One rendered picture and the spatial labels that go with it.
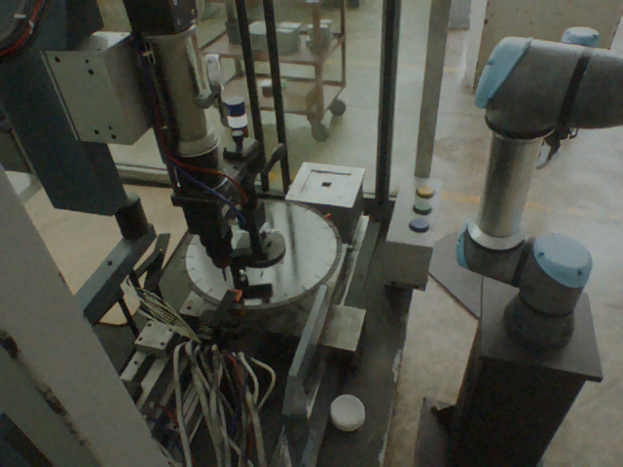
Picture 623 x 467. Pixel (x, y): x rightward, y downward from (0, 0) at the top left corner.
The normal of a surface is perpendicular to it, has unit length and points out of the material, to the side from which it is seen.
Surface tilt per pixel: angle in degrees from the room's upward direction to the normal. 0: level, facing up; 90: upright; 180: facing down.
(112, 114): 90
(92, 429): 90
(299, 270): 0
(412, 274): 90
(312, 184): 0
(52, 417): 90
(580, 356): 0
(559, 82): 63
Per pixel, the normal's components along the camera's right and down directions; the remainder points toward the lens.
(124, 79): 0.96, 0.14
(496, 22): -0.10, 0.68
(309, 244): -0.06, -0.75
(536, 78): -0.52, 0.18
